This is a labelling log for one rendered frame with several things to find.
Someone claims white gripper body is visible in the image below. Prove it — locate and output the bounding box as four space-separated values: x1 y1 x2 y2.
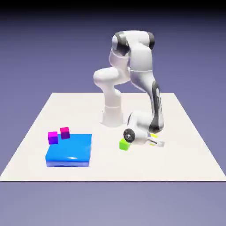
146 137 165 147

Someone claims small yellow cube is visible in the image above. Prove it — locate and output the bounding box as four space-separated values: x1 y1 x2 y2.
149 133 158 147

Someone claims small green cube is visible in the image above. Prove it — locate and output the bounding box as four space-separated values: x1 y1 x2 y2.
119 138 132 151

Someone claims small pink cube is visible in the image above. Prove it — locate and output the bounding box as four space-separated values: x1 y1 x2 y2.
60 127 71 140

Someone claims small magenta cube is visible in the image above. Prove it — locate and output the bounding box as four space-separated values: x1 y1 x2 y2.
47 131 59 145

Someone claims large blue box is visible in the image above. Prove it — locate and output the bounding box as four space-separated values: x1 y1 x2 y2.
45 133 92 168

